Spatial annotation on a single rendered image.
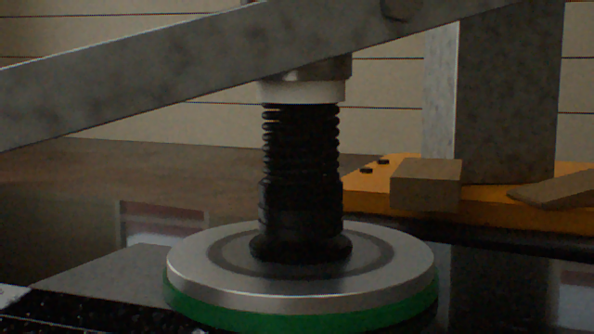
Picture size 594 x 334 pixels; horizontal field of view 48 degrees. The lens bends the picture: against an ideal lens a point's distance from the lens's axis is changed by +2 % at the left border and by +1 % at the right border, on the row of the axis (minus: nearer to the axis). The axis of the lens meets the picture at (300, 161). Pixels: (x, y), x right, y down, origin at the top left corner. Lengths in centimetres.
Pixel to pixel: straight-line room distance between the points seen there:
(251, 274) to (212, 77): 14
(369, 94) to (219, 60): 643
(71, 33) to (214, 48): 828
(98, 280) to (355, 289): 23
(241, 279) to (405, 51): 633
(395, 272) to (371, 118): 639
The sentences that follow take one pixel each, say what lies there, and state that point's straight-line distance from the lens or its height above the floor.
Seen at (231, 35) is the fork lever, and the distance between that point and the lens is 44.
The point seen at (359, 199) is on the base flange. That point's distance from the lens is 112.
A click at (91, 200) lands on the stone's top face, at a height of 82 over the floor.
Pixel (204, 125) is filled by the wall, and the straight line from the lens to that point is 768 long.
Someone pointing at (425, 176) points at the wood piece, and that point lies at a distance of 99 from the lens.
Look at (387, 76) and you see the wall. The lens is 680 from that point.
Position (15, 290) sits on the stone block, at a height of 82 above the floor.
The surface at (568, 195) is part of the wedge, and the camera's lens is 107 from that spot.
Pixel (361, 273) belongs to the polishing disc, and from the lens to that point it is 48.
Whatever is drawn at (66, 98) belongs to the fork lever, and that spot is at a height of 98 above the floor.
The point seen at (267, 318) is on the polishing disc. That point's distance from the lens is 44.
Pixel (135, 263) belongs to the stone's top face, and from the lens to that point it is 61.
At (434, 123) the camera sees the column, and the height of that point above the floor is 88.
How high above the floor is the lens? 100
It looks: 9 degrees down
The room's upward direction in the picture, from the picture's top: straight up
